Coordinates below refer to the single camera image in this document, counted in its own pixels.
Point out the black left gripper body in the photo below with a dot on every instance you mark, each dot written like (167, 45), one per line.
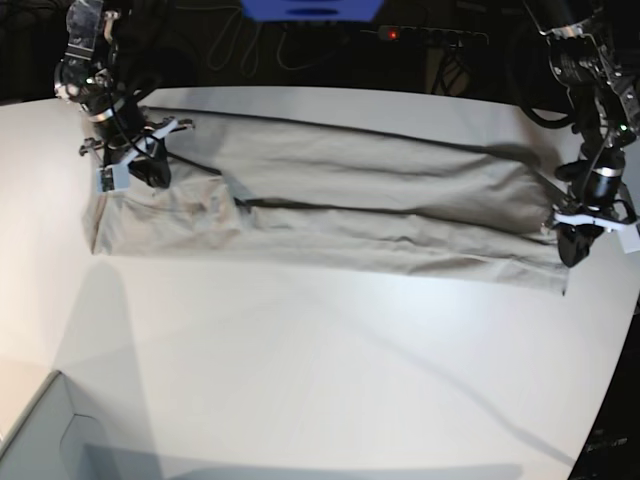
(594, 187)

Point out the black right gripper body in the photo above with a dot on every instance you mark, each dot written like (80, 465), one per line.
(116, 127)

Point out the beige grey t-shirt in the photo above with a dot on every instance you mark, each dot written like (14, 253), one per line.
(253, 188)

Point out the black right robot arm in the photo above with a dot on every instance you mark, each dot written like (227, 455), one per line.
(88, 71)

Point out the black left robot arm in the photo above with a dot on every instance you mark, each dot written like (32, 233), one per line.
(605, 114)

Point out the blue plastic panel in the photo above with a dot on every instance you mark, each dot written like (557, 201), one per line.
(311, 10)

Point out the black power strip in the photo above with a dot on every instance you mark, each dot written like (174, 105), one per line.
(432, 37)

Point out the white cardboard box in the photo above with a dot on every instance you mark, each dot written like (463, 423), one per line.
(63, 433)

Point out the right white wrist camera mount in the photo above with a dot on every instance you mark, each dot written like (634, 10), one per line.
(112, 171)

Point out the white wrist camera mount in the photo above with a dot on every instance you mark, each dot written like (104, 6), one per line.
(112, 171)
(621, 216)

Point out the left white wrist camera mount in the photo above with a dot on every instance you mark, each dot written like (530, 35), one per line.
(621, 216)

